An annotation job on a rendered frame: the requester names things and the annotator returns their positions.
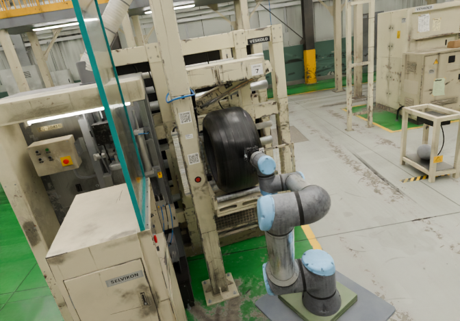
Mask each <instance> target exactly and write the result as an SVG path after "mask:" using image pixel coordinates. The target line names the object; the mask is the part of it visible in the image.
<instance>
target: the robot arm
mask: <svg viewBox="0 0 460 321"><path fill-rule="evenodd" d="M244 152H245V155H244V161H246V162H250V163H251V174H252V175H255V174H257V175H258V180H259V189H260V192H261V194H262V195H263V196H261V197H259V198H258V200H257V217H258V223H259V228H260V229H261V230H262V231H265V236H266V244H267V249H268V258H269V262H267V263H265V264H263V274H264V281H265V286H266V291H267V293H268V294H269V295H271V296H274V295H275V296H277V295H282V294H292V293H298V292H302V293H303V294H302V299H303V304H304V306H305V308H306V309H307V310H308V311H309V312H311V313H312V314H314V315H317V316H322V317H326V316H332V315H334V314H335V313H337V312H338V311H339V310H340V307H341V304H342V300H341V296H340V293H339V292H338V290H337V288H336V278H335V264H334V260H333V258H332V256H330V254H328V253H327V252H325V251H322V250H319V249H315V250H314V249H311V250H308V251H306V252H304V253H303V256H302V258H300V259H294V227H297V226H302V225H306V224H311V223H314V222H317V221H319V220H320V219H322V218H324V217H325V216H326V215H327V214H328V212H329V210H330V207H331V199H330V196H329V194H328V192H327V191H326V190H325V189H323V188H321V187H320V186H318V185H311V184H310V183H308V182H307V181H306V180H305V177H304V175H303V173H302V172H298V171H297V172H291V173H286V174H281V175H274V170H275V168H276V163H275V161H274V160H273V158H271V157H270V156H268V155H266V154H264V153H262V152H260V151H259V149H258V146H255V147H253V148H251V147H250V148H249V147H248V148H244ZM287 190H290V191H291V192H286V193H281V194H278V192H282V191H287Z"/></svg>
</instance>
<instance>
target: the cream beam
mask: <svg viewBox="0 0 460 321"><path fill-rule="evenodd" d="M260 63H262V67H263V74H260V75H254V76H252V72H251V65H253V64H260ZM186 73H187V76H188V83H189V87H190V89H191V90H196V89H200V88H207V87H211V86H218V85H222V84H229V83H233V82H237V81H244V80H247V79H254V78H258V77H265V76H266V70H265V63H264V57H255V56H253V57H245V58H240V59H236V60H229V61H224V62H217V63H213V64H205V65H200V66H193V67H189V68H186Z"/></svg>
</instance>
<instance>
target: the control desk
mask: <svg viewBox="0 0 460 321"><path fill-rule="evenodd" d="M45 259H46V261H47V263H48V265H49V268H50V270H51V272H52V275H53V277H54V279H55V282H56V283H57V286H58V288H59V290H60V292H61V295H62V297H63V299H64V302H65V303H66V306H67V308H68V310H69V312H70V315H71V317H72V319H73V321H188V319H187V315H186V312H185V309H184V306H183V301H182V298H181V293H180V291H179V286H178V282H177V278H176V275H175V271H174V268H173V262H172V260H171V257H170V253H169V249H168V245H167V242H166V238H165V235H164V230H163V227H162V223H161V220H160V216H159V212H158V209H157V205H156V202H155V197H154V194H153V189H152V186H151V182H150V179H149V178H146V187H145V230H143V231H140V228H139V224H138V221H137V218H136V214H135V211H134V208H133V204H132V202H131V197H130V195H129V190H128V188H127V184H126V183H124V184H120V185H115V186H112V187H108V188H103V189H100V190H95V191H91V192H86V193H83V194H78V195H76V197H75V199H74V201H73V203H72V205H71V207H70V209H69V211H68V213H67V215H66V217H65V219H64V221H63V223H62V225H61V227H60V229H59V231H58V233H57V235H56V237H55V239H54V241H53V243H52V245H51V247H50V249H49V251H48V253H47V256H46V257H45Z"/></svg>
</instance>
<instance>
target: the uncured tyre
mask: <svg viewBox="0 0 460 321"><path fill-rule="evenodd" d="M203 139H204V144H205V150H206V154H207V159H208V162H209V167H210V169H211V172H212V175H213V177H214V180H215V182H216V185H217V186H218V188H219V189H220V190H222V191H224V192H235V191H238V190H243V189H246V188H251V187H253V186H255V185H257V184H258V183H259V180H258V175H257V174H255V175H252V174H251V163H250V162H246V161H244V155H245V152H244V148H248V147H249V148H250V147H251V148H253V147H255V146H258V148H261V147H262V146H261V140H260V137H259V134H258V131H257V128H256V126H255V123H254V121H253V119H252V117H251V115H250V114H249V113H248V112H247V111H246V110H243V109H242V108H241V107H228V108H225V109H221V110H215V111H211V112H209V113H207V115H206V116H205V117H204V119H203Z"/></svg>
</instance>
